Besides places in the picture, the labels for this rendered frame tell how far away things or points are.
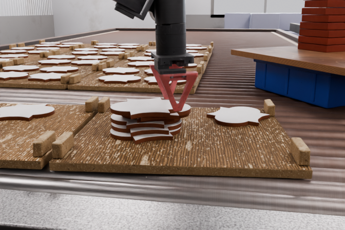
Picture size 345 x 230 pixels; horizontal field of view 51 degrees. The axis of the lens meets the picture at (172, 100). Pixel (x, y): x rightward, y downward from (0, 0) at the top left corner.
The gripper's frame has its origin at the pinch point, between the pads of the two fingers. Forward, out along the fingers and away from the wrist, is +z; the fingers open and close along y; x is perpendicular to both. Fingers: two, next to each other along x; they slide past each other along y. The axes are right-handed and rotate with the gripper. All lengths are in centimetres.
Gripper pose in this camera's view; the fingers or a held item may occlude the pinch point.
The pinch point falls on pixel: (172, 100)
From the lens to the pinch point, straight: 70.3
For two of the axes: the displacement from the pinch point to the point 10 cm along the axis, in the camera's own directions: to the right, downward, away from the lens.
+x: -9.8, 0.7, -1.8
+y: -1.9, -2.4, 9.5
